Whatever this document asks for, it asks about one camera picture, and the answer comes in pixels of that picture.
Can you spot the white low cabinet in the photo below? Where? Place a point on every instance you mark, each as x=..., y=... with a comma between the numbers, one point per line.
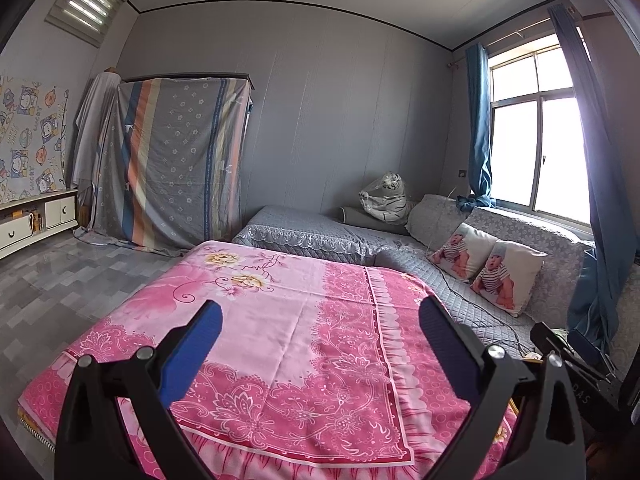
x=20, y=232

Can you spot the plain grey hanging cloth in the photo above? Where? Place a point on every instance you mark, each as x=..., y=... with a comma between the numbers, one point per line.
x=95, y=125

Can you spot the window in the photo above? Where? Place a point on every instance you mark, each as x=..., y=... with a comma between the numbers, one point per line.
x=560, y=160

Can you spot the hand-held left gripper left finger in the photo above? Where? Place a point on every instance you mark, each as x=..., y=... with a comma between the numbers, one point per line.
x=195, y=345

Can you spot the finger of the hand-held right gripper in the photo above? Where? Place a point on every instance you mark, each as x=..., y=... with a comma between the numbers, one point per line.
x=545, y=337

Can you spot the striped grey bed sheet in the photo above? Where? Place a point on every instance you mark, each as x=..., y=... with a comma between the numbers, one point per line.
x=175, y=160

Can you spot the tied blue curtain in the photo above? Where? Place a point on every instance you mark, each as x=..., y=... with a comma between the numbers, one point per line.
x=477, y=125

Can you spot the baby print cushion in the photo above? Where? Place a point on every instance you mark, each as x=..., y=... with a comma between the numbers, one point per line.
x=460, y=255
x=505, y=280

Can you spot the grey window blind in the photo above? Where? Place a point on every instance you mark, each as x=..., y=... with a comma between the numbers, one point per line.
x=85, y=2

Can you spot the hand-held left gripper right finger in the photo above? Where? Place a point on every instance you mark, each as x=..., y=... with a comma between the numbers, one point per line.
x=445, y=345

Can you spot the pink floral blanket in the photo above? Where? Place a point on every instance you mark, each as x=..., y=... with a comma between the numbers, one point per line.
x=280, y=320

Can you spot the cartoon wall poster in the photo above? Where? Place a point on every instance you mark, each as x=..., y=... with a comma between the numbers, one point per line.
x=30, y=135

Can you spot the grey quilted sofa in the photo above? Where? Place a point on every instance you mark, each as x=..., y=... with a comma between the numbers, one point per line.
x=290, y=225

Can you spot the hanging blue curtain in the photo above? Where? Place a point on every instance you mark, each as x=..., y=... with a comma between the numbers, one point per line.
x=600, y=210

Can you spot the dark grey pillow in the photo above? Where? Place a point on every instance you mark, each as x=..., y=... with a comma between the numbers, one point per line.
x=357, y=219

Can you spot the white tiger plush toy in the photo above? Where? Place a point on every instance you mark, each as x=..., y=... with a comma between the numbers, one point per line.
x=387, y=200

